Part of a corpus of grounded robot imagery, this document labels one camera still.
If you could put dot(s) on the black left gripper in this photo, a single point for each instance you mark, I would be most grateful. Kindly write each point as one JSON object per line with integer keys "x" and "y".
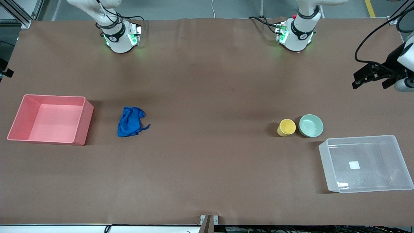
{"x": 390, "y": 64}

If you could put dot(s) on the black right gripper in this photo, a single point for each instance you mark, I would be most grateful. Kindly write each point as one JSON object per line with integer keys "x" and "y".
{"x": 9, "y": 73}

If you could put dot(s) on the mint green bowl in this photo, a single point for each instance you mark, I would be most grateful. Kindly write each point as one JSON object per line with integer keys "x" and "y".
{"x": 311, "y": 124}

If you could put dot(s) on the yellow plastic cup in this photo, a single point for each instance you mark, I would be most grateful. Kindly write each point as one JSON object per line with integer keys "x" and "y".
{"x": 286, "y": 127}

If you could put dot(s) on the blue cloth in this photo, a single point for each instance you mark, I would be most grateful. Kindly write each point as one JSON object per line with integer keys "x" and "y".
{"x": 129, "y": 123}

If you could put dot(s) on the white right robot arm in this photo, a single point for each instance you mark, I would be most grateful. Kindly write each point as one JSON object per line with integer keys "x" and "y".
{"x": 118, "y": 42}

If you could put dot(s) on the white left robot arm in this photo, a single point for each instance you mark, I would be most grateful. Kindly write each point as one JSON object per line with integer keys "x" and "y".
{"x": 299, "y": 38}

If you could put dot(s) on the clear plastic storage box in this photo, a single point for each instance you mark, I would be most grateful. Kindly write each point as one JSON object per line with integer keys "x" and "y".
{"x": 368, "y": 181}

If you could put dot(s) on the pink plastic bin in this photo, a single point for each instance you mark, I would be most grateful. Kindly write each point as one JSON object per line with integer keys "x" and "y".
{"x": 55, "y": 123}

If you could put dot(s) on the white square label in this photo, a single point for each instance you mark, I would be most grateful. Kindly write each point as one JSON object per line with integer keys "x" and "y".
{"x": 354, "y": 165}

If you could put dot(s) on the brown table cover mat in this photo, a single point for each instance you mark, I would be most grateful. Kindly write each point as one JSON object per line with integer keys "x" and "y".
{"x": 207, "y": 97}

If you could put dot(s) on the aluminium frame profile with bracket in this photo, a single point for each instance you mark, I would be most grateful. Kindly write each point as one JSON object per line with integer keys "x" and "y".
{"x": 394, "y": 19}

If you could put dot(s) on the white table edge rail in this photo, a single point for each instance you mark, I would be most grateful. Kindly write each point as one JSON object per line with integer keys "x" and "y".
{"x": 64, "y": 228}

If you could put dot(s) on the metal table edge bracket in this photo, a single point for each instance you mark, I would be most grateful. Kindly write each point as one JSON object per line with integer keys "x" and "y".
{"x": 209, "y": 221}

